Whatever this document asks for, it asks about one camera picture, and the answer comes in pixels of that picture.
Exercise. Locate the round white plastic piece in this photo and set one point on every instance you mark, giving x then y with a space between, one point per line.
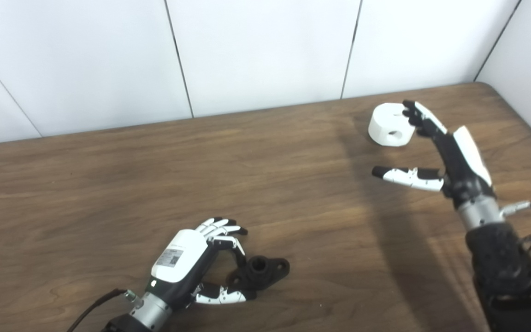
387 122

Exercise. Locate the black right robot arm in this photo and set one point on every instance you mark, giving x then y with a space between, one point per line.
505 276

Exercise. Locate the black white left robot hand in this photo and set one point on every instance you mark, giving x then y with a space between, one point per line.
178 258

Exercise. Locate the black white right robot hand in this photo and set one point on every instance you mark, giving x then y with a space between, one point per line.
463 166

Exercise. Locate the black plastic holder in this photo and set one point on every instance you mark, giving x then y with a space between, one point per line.
265 273

